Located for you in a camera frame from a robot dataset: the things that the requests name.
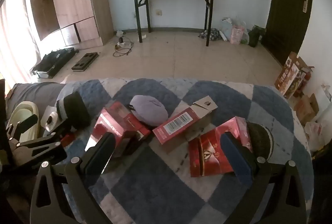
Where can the black open suitcase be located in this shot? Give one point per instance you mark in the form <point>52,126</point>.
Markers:
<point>54,60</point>

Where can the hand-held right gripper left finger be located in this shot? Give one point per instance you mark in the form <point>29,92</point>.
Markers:
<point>102,152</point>

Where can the grey and black sponge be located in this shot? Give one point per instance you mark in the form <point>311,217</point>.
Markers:
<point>76,109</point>

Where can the wall socket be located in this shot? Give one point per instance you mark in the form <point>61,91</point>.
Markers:
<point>158,12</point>

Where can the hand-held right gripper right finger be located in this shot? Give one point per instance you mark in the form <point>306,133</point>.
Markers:
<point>234,159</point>

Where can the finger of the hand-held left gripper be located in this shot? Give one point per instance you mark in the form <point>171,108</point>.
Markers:
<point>39,150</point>
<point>28,122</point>

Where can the checked cloth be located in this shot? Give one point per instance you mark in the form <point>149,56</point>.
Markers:
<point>210,34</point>

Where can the black and white round sponge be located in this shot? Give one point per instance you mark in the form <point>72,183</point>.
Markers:
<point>259,138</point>

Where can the brown cardboard box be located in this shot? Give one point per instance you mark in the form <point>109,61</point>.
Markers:
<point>307,109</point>

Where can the grey fluffy pad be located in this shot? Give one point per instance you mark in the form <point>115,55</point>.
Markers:
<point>149,109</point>

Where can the maroon and silver box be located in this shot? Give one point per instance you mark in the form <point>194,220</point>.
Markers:
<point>114,122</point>

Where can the printed cardboard box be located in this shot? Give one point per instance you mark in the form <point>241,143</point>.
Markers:
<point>291,76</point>

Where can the glossy red box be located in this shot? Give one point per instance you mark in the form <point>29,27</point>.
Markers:
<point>210,154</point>

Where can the cream plastic basin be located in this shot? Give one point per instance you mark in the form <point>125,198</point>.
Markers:
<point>23,109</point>

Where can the dark green bag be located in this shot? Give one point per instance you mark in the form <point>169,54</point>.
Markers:
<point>256,35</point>

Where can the light blue plastic bag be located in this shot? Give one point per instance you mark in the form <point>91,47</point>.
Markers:
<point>227,29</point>

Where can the dark wooden door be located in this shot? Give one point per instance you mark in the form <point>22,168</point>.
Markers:
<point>285,19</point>

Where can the light curtain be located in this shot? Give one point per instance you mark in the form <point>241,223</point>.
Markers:
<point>15,39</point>

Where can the white plastic bag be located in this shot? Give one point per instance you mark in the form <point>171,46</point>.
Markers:
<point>317,130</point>

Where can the pink plastic bag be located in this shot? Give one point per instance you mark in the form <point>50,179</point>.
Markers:
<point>237,35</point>

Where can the black foam tray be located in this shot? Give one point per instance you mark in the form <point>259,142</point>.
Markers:
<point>85,61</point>

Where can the long red barcode box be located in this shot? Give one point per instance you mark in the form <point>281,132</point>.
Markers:
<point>179,122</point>

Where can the white round roll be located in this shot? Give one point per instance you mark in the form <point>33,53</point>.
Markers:
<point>53,120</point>

